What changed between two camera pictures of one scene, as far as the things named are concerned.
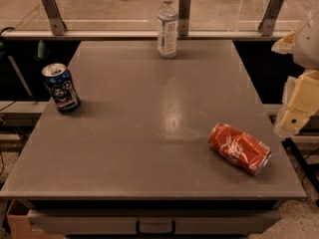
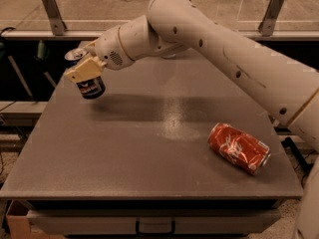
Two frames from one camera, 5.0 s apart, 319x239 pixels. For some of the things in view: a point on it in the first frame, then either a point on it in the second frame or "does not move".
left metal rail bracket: [49, 0] does not move
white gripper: [308, 45] → [109, 52]
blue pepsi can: [61, 87] → [93, 88]
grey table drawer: [158, 222] does not move
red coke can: [239, 148] does not move
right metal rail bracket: [266, 26] does not move
